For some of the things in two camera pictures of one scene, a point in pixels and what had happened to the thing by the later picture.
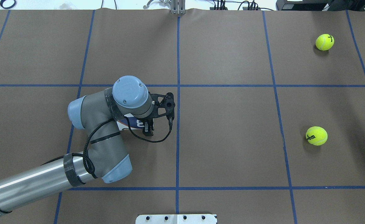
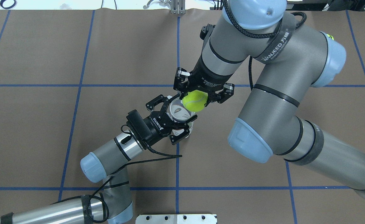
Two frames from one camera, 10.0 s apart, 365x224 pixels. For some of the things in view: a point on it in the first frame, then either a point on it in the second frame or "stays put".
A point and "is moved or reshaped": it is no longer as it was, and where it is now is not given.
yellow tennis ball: (316, 135) is moved or reshaped
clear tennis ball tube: (130, 122) is moved or reshaped
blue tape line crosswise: (187, 85) stays put
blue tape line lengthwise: (177, 118) stays put
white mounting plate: (195, 218) stays put
